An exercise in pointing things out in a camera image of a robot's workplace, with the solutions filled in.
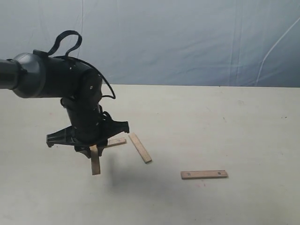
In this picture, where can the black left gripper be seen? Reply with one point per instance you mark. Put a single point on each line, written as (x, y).
(88, 127)

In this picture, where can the diagonal wooden stick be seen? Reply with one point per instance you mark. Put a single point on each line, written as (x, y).
(140, 148)

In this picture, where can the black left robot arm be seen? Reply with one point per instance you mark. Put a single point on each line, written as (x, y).
(78, 86)

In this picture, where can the short wooden stick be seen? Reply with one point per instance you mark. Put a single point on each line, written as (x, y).
(115, 142)

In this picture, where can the wooden stick with holes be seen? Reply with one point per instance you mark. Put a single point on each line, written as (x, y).
(208, 174)

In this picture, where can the blue grey backdrop cloth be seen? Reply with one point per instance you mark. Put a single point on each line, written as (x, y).
(166, 42)

